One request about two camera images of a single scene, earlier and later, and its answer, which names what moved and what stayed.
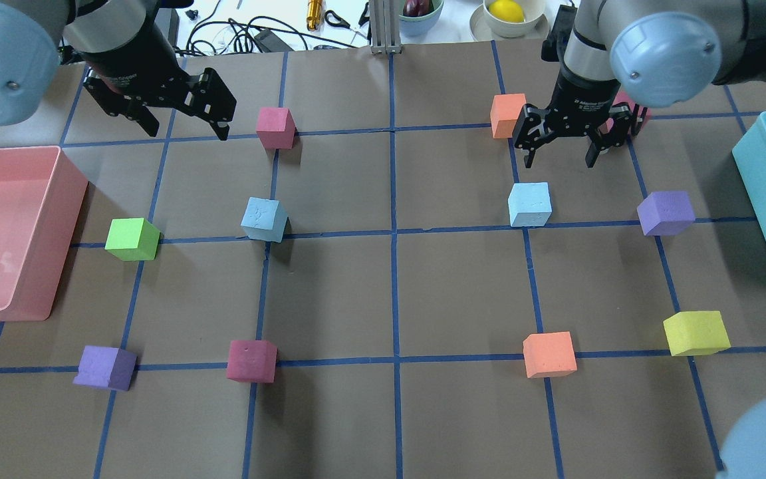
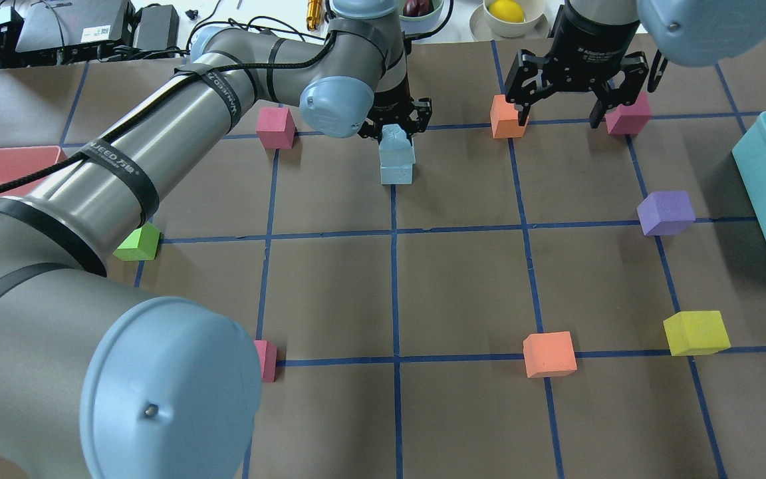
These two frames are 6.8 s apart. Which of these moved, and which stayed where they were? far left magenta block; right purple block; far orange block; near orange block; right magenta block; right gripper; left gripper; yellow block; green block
Moved: left gripper; right gripper
Stayed: yellow block; near orange block; right magenta block; green block; far orange block; right purple block; far left magenta block
